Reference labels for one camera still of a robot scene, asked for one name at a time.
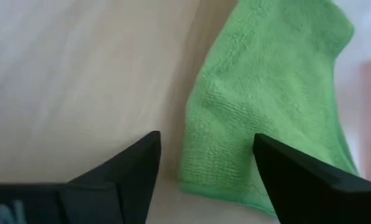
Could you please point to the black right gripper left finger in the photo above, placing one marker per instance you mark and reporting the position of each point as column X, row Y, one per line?
column 95, row 199

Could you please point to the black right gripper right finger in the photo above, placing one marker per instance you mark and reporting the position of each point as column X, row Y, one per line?
column 312, row 193

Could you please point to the green microfiber towel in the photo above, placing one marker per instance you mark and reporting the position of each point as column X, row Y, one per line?
column 266, row 93

